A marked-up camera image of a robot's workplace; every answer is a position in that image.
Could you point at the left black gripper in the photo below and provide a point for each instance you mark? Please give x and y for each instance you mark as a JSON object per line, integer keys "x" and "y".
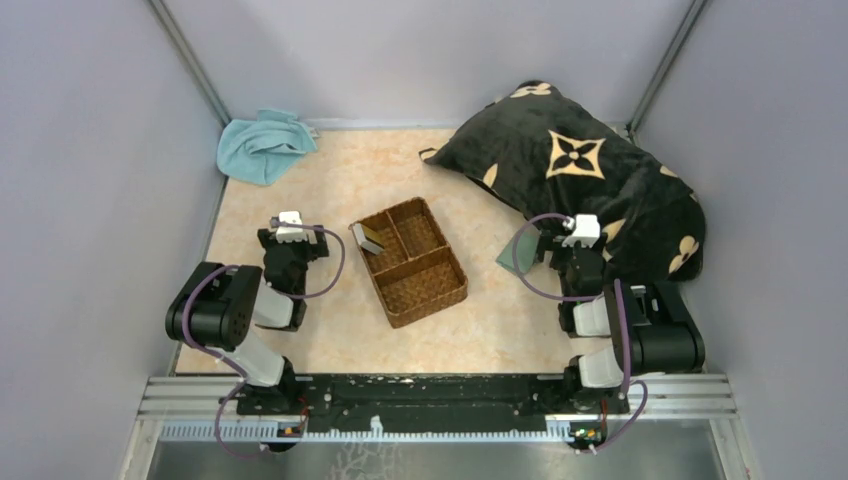
{"x": 315, "y": 249}

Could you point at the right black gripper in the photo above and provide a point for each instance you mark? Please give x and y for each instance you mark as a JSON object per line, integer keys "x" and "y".
{"x": 551, "y": 242}

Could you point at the green leather card holder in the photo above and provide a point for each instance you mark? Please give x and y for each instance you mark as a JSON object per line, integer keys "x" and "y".
{"x": 520, "y": 257}

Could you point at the brown woven divided basket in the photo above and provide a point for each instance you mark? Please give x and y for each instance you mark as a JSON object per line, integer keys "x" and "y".
{"x": 418, "y": 274}

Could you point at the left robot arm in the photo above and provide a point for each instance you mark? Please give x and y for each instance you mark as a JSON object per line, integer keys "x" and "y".
{"x": 220, "y": 309}

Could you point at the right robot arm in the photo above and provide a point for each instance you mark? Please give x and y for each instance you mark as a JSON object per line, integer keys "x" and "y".
{"x": 650, "y": 328}

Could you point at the gold card stack in basket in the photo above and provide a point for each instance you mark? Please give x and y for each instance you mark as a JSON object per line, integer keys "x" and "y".
{"x": 367, "y": 239}

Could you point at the light blue cloth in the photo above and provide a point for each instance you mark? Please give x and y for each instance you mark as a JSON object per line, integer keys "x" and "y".
{"x": 260, "y": 151}

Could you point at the black floral pillow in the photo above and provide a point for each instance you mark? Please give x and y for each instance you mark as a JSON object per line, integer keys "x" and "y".
{"x": 541, "y": 153}

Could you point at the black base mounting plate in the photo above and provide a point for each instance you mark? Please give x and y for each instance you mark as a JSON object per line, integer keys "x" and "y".
{"x": 484, "y": 403}

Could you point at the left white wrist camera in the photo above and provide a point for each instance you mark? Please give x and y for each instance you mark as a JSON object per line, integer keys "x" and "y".
{"x": 286, "y": 227}

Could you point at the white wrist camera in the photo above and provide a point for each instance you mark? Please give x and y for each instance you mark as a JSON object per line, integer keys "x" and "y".
{"x": 582, "y": 230}
{"x": 286, "y": 227}

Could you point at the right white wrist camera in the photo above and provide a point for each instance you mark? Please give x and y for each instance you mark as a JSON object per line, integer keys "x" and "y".
{"x": 582, "y": 230}

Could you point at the aluminium frame rail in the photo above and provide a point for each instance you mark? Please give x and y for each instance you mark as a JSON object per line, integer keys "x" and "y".
{"x": 194, "y": 408}

